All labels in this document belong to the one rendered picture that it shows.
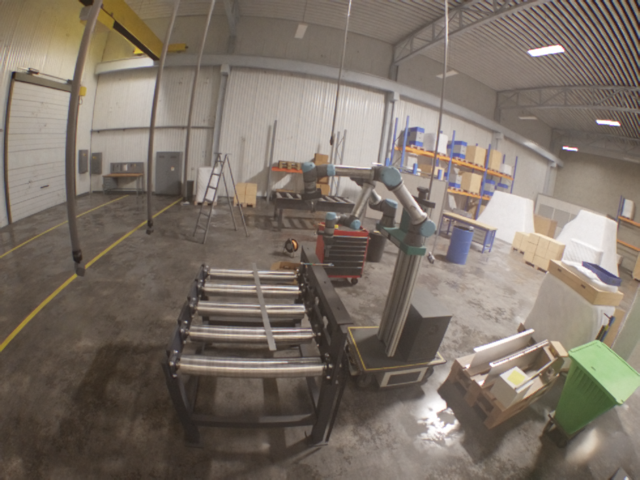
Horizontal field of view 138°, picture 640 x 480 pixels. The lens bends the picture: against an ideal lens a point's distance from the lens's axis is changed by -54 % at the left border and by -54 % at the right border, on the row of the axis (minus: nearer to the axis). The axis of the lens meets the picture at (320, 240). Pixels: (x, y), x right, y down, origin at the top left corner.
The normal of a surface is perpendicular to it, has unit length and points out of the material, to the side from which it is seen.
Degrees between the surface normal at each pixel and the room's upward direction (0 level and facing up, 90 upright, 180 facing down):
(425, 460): 0
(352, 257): 90
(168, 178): 90
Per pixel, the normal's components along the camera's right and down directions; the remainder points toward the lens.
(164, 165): 0.21, 0.32
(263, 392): 0.12, -0.95
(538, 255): -0.95, -0.02
